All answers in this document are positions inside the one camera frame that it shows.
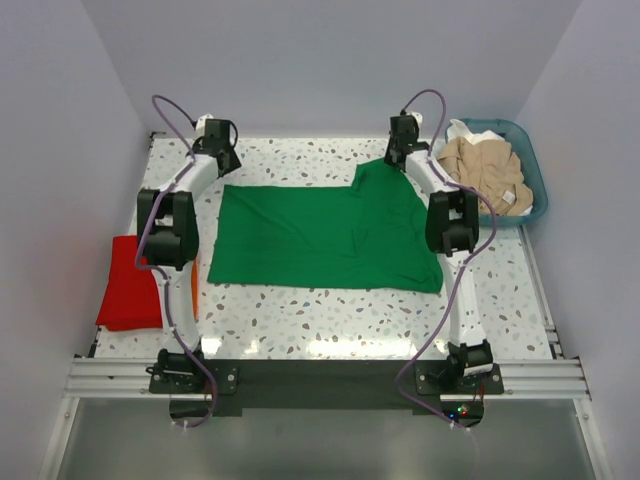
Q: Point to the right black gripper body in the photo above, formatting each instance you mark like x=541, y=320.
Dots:
x=391, y=145

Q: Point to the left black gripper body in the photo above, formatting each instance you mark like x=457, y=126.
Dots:
x=234, y=162

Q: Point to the green polo shirt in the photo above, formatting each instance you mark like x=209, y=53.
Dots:
x=367, y=235

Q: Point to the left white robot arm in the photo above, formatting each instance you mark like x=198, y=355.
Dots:
x=167, y=230

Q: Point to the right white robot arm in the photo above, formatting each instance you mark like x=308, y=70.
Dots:
x=451, y=233

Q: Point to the white crumpled shirt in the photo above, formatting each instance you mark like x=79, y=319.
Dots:
x=470, y=131

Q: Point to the beige crumpled shirt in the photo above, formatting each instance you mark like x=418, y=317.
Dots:
x=485, y=170

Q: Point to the teal plastic basket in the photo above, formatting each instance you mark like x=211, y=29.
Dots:
x=496, y=156

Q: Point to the orange folded t shirt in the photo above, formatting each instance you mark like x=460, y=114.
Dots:
x=194, y=283

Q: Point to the red folded t shirt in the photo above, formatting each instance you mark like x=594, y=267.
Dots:
x=131, y=300

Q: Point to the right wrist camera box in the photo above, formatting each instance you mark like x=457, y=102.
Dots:
x=419, y=118

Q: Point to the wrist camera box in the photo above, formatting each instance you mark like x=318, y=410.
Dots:
x=419, y=118
x=201, y=121

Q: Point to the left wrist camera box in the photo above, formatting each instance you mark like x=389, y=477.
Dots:
x=201, y=121

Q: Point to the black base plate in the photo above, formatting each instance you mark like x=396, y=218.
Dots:
x=227, y=388

